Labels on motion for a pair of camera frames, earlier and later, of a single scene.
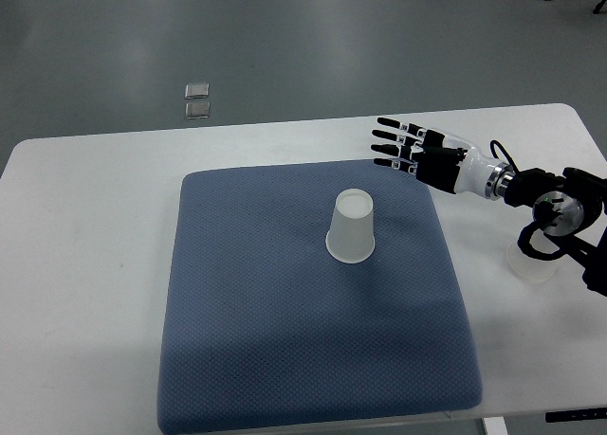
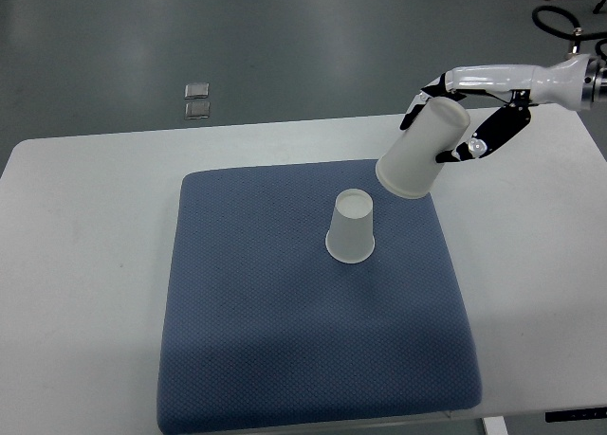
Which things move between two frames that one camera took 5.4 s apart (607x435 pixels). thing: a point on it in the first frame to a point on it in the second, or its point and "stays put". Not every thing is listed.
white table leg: [496, 425] stays put
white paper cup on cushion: [350, 238] stays put
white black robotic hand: [441, 160] to [558, 85]
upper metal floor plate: [196, 91] stays put
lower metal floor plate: [197, 110] stays put
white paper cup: [529, 268] to [408, 168]
